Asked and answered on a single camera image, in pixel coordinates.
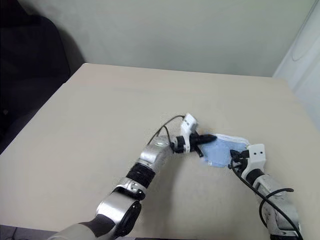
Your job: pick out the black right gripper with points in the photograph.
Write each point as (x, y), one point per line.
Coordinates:
(238, 156)

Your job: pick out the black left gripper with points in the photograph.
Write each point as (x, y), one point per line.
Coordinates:
(193, 141)

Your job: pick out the light blue embroidered towel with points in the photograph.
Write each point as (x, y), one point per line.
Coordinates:
(220, 152)

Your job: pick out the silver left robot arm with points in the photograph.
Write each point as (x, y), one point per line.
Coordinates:
(147, 156)

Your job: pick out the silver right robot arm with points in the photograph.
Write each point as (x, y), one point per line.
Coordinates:
(277, 200)

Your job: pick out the white partition panel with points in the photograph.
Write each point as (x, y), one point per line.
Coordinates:
(300, 55)

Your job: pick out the black office chair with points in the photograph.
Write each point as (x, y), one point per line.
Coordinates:
(30, 75)

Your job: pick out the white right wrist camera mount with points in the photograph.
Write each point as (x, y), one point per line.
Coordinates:
(256, 155)

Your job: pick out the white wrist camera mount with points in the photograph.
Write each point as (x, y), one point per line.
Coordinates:
(256, 155)
(188, 125)

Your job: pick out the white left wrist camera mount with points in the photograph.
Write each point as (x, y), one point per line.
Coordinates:
(188, 125)

